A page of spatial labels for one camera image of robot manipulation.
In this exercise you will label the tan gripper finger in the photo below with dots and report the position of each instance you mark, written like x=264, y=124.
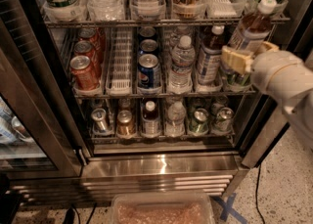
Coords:
x=238, y=60
x=267, y=47

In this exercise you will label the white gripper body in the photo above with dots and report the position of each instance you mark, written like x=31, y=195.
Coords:
x=272, y=70

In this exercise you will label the brown tea bottle blue label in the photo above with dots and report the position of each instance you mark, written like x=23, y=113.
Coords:
x=253, y=28

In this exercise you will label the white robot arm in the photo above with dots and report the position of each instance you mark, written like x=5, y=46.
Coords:
x=300, y=118

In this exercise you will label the clear water bottle middle shelf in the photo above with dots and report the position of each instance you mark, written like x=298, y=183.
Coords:
x=182, y=61

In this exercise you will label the clear water bottle bottom shelf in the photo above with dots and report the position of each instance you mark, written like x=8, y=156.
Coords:
x=175, y=116

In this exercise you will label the blue pepsi can middle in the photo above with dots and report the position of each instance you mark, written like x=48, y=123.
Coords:
x=148, y=46

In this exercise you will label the blue pepsi can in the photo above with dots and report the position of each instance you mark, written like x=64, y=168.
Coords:
x=148, y=46
x=147, y=32
x=148, y=72

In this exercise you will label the brown tea bottle bottom shelf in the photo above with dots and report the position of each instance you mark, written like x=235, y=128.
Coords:
x=151, y=123

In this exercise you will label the stainless steel display fridge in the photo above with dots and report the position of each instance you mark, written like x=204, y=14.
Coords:
x=113, y=164

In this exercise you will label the copper can bottom shelf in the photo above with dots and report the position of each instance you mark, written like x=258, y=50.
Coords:
x=125, y=123

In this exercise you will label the silver can bottom shelf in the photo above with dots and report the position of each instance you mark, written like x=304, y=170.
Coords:
x=100, y=119

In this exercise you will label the red soda can middle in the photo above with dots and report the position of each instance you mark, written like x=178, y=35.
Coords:
x=86, y=48

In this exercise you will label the red soda can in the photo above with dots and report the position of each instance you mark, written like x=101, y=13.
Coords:
x=92, y=35
x=84, y=72
x=86, y=48

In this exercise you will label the glass fridge door left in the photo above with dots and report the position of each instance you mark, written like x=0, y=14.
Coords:
x=49, y=155

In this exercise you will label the green soda can front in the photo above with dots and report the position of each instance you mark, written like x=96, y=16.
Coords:
x=234, y=78

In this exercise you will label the green can bottom right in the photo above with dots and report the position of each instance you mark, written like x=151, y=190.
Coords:
x=223, y=121

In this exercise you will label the green can bottom left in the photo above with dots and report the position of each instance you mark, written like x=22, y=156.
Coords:
x=199, y=122

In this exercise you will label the blue pepsi can front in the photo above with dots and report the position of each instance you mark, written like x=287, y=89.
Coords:
x=148, y=72

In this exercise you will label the blue pepsi can rear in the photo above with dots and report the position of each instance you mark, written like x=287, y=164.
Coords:
x=147, y=32

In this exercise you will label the blue tape cross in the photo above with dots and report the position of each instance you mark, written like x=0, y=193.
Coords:
x=227, y=209

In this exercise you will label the red soda can rear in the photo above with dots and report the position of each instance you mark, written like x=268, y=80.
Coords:
x=92, y=35

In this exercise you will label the red soda can front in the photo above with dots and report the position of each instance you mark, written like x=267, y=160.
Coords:
x=84, y=72

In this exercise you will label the clear plastic bin on floor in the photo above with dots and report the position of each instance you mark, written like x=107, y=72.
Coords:
x=182, y=207

